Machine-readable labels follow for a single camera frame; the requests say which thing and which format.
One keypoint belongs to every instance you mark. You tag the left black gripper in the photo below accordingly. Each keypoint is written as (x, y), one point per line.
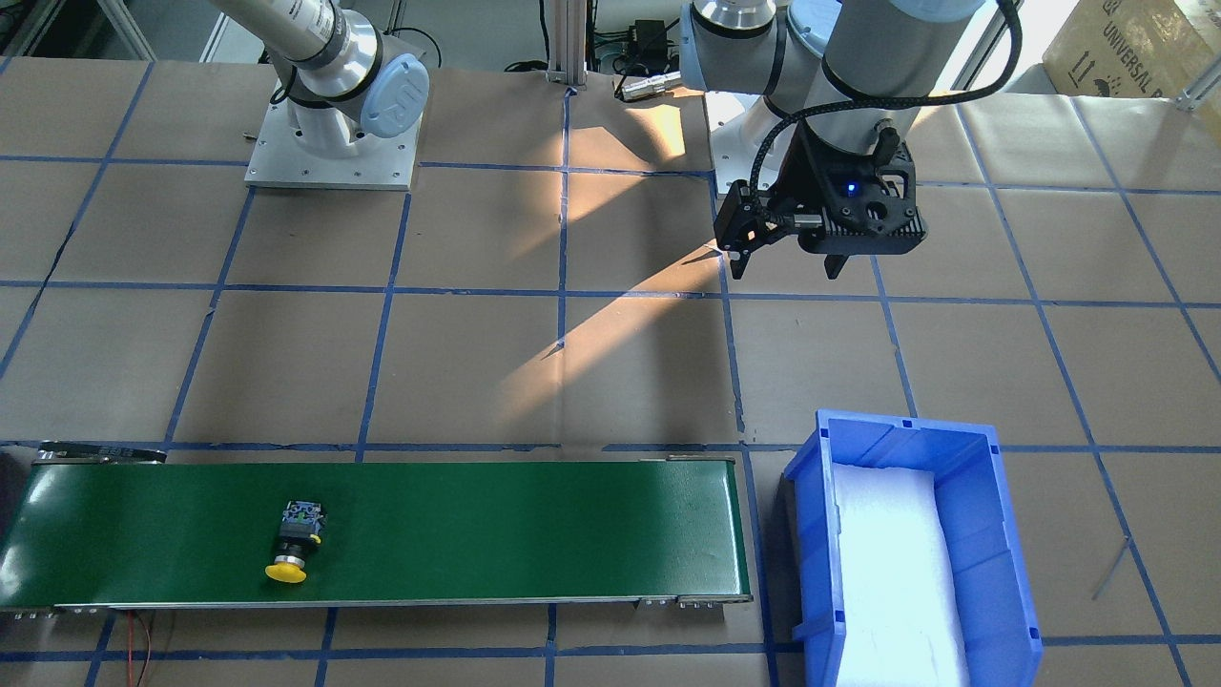
(795, 185)

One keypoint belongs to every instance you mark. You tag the yellow push button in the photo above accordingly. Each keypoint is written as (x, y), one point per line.
(299, 534)

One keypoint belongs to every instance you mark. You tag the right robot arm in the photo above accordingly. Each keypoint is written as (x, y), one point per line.
(345, 82)

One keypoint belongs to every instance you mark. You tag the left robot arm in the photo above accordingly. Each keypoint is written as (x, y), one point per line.
(838, 84)

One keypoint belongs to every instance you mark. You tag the green conveyor belt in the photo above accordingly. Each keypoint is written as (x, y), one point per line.
(144, 536)

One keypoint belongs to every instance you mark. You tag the cardboard box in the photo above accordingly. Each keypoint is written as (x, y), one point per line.
(1133, 48)

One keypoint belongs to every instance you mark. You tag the white foam pad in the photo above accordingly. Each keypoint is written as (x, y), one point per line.
(902, 622)

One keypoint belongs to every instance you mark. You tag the blue bin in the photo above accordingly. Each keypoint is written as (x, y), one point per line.
(1001, 639)

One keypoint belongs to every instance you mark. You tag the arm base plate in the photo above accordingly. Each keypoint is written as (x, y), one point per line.
(322, 149)
(734, 143)

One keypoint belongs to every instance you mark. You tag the aluminium profile post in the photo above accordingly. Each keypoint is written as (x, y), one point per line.
(567, 22)

